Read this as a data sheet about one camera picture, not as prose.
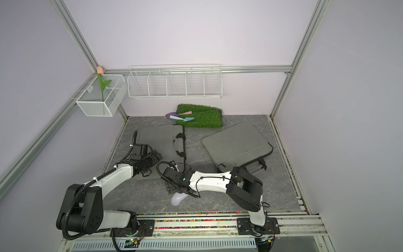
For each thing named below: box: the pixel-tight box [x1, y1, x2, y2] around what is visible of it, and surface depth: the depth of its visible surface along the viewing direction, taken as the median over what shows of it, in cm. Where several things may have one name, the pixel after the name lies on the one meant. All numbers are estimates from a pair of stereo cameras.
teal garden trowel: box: [169, 114, 196, 122], surface depth 119 cm
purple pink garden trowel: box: [165, 110, 193, 119], surface depth 122 cm
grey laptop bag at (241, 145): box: [202, 121, 274, 172], surface depth 101 cm
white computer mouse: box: [170, 191, 189, 207], surface depth 82 cm
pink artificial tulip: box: [96, 66, 112, 102], surface depth 92 cm
